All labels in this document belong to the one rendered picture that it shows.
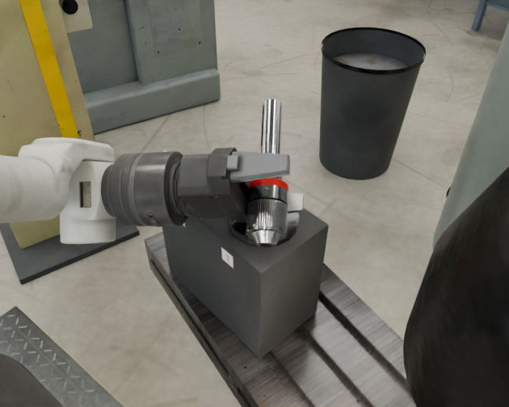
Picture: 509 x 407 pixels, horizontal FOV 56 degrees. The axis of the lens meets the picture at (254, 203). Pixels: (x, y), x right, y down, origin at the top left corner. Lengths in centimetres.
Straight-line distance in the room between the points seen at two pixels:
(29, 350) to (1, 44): 99
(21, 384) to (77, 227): 66
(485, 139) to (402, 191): 227
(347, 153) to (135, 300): 122
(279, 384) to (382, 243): 159
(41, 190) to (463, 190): 39
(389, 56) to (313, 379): 210
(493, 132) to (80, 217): 46
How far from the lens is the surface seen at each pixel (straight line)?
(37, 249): 227
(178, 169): 55
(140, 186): 54
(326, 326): 74
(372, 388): 70
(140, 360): 184
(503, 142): 24
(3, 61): 188
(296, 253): 59
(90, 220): 60
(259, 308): 61
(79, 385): 137
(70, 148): 55
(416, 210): 243
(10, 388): 122
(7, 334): 153
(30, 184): 50
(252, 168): 49
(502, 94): 24
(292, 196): 58
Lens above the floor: 154
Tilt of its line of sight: 41 degrees down
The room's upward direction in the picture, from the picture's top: straight up
